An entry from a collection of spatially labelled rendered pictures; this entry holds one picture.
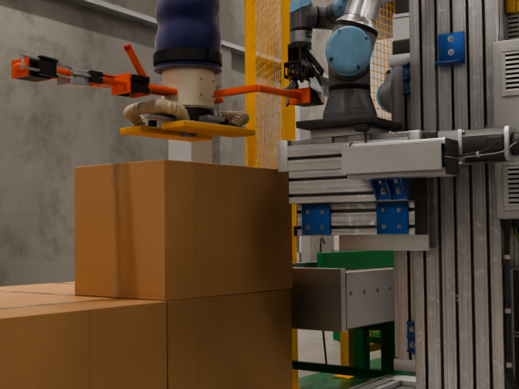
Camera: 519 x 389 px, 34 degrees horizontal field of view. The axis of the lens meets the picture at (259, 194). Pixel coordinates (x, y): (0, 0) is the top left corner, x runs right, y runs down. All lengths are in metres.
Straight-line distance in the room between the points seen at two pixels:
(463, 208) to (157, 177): 0.85
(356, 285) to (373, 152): 0.88
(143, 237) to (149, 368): 0.38
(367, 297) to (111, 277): 0.92
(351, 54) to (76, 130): 7.88
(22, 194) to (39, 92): 1.16
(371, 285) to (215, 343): 0.70
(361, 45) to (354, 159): 0.29
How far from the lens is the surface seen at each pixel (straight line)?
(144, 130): 2.68
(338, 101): 2.30
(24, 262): 9.31
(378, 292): 3.03
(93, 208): 2.61
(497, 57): 2.31
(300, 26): 2.82
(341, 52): 2.18
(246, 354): 2.67
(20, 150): 9.30
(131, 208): 2.48
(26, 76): 2.35
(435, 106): 2.39
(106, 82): 2.50
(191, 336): 2.46
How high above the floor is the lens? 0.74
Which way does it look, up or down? 3 degrees up
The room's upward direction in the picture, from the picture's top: 1 degrees counter-clockwise
